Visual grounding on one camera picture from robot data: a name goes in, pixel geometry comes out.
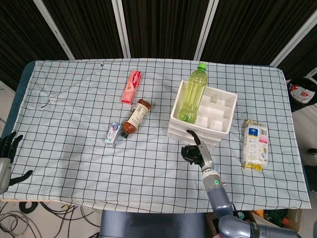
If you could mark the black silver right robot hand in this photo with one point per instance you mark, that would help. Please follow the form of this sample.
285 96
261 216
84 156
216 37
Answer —
205 156

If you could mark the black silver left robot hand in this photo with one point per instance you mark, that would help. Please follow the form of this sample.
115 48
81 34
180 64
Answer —
5 171

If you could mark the light blue foam cube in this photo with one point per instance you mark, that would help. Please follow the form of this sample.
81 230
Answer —
217 168

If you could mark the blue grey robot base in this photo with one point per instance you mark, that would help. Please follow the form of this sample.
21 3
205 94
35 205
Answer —
148 225

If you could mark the clear plastic drawer unit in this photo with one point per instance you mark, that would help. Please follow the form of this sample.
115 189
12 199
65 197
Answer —
223 104

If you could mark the cardboard box with toys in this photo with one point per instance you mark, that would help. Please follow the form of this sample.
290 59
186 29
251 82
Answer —
272 218

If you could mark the blue white soap box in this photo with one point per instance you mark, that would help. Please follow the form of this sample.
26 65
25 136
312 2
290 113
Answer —
112 135

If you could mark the pink toothpaste box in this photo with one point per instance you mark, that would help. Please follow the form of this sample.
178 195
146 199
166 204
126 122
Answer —
131 86

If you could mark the green plastic bottle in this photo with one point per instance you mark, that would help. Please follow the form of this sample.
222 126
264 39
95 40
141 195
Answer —
194 91

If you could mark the black grid checkered tablecloth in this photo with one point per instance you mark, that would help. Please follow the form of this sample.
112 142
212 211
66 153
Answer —
74 161

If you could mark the brown tea bottle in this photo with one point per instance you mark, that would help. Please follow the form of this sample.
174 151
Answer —
136 116

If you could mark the black equipment stand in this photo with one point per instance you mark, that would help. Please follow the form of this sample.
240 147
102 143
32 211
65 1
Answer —
310 171

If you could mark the black bag with red print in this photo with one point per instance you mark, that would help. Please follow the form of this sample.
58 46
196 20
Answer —
302 94

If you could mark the dark corrugated partition panel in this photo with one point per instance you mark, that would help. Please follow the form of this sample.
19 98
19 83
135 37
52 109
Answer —
22 37
84 27
163 27
252 27
301 63

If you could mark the white partition post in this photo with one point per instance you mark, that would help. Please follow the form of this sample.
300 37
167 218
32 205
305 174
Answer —
204 29
294 39
121 29
54 29

